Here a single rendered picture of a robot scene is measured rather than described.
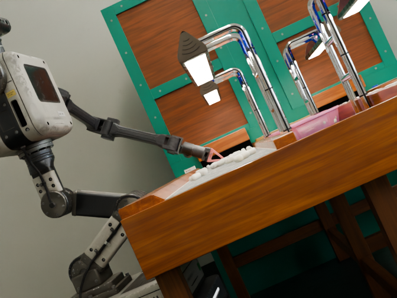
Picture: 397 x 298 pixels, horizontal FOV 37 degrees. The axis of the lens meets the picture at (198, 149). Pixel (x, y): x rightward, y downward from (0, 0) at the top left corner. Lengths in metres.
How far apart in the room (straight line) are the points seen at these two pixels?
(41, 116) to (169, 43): 1.30
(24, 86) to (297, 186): 1.16
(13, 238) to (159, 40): 1.84
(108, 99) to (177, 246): 2.84
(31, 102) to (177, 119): 1.25
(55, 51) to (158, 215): 3.00
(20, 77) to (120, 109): 2.03
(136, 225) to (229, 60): 1.96
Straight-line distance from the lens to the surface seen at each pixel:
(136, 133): 2.89
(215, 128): 3.27
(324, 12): 1.78
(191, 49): 1.53
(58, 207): 2.30
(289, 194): 1.43
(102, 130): 2.99
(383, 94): 1.65
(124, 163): 4.17
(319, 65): 3.33
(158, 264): 1.46
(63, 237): 4.28
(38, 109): 2.22
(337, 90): 3.25
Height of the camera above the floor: 0.79
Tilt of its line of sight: 1 degrees up
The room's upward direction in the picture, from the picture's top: 24 degrees counter-clockwise
